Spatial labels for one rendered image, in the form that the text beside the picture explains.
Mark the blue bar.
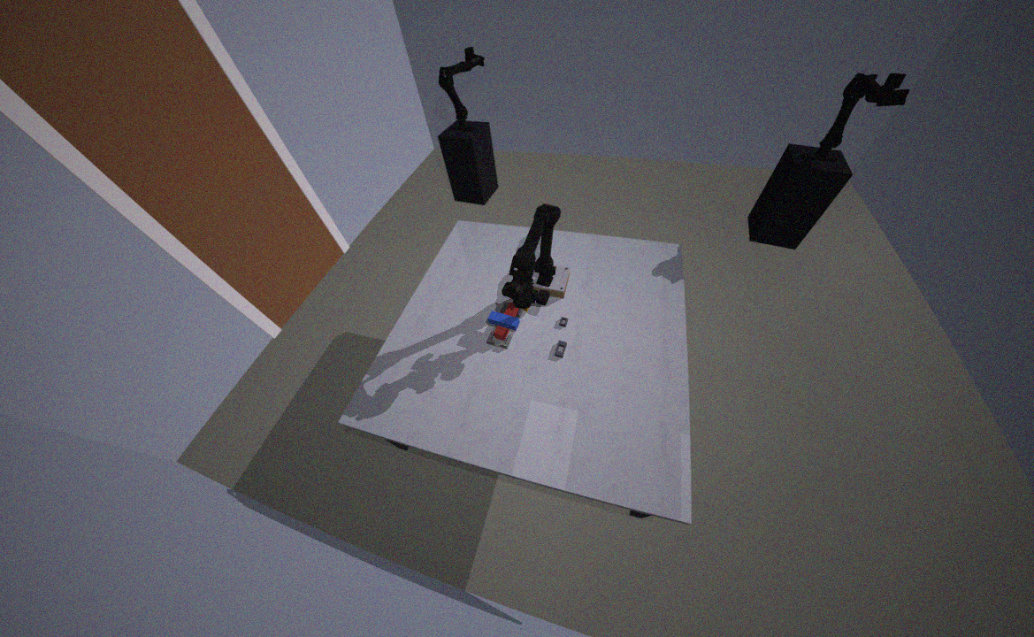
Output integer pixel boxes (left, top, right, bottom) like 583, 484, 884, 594
488, 311, 520, 331

